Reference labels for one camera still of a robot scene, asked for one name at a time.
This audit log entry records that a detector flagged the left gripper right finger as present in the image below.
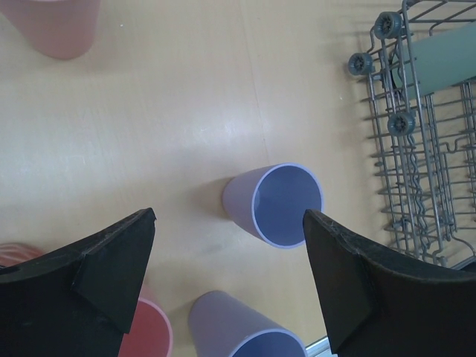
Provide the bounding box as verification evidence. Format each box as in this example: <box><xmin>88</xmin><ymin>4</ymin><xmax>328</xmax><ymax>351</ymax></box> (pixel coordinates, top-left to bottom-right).
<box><xmin>303</xmin><ymin>210</ymin><xmax>475</xmax><ymax>356</ymax></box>

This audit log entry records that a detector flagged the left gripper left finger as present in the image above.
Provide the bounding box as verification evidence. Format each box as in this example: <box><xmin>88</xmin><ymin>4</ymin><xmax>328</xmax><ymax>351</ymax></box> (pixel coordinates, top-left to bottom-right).
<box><xmin>1</xmin><ymin>208</ymin><xmax>156</xmax><ymax>356</ymax></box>

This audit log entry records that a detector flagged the purple cup small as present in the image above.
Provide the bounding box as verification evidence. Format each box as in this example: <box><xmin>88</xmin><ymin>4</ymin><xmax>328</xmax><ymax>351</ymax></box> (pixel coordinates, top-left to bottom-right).
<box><xmin>222</xmin><ymin>163</ymin><xmax>324</xmax><ymax>249</ymax></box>

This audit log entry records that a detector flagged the green plastic cup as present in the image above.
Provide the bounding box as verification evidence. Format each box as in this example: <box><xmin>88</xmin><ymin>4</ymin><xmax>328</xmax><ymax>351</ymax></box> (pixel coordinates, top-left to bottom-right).
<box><xmin>392</xmin><ymin>23</ymin><xmax>475</xmax><ymax>100</ymax></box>

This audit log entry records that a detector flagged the pink cup near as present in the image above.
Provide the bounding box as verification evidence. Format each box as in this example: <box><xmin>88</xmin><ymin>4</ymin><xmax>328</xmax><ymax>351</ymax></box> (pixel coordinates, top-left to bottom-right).
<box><xmin>118</xmin><ymin>296</ymin><xmax>173</xmax><ymax>357</ymax></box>

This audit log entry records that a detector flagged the pink cup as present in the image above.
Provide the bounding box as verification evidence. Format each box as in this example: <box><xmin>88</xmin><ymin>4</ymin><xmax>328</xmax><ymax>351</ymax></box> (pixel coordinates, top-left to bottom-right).
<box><xmin>1</xmin><ymin>0</ymin><xmax>100</xmax><ymax>60</ymax></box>
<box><xmin>118</xmin><ymin>296</ymin><xmax>173</xmax><ymax>357</ymax></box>

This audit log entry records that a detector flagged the red mug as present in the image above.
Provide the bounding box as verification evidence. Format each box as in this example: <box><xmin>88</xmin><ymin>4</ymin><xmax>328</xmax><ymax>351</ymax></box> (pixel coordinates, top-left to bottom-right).
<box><xmin>0</xmin><ymin>243</ymin><xmax>44</xmax><ymax>267</ymax></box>

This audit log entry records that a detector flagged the pink cup far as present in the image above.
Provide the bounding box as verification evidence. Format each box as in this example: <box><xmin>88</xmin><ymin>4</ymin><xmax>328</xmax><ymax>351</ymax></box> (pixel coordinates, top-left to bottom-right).
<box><xmin>1</xmin><ymin>0</ymin><xmax>100</xmax><ymax>60</ymax></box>

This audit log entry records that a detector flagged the aluminium front rail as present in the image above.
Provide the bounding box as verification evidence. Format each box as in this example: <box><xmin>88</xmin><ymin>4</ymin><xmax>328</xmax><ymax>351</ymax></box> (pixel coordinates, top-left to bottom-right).
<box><xmin>306</xmin><ymin>336</ymin><xmax>334</xmax><ymax>357</ymax></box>

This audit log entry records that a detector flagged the grey wire dish rack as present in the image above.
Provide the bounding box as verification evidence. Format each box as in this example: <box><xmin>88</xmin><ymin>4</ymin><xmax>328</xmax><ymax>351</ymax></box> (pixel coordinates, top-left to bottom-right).
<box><xmin>347</xmin><ymin>1</ymin><xmax>475</xmax><ymax>271</ymax></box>

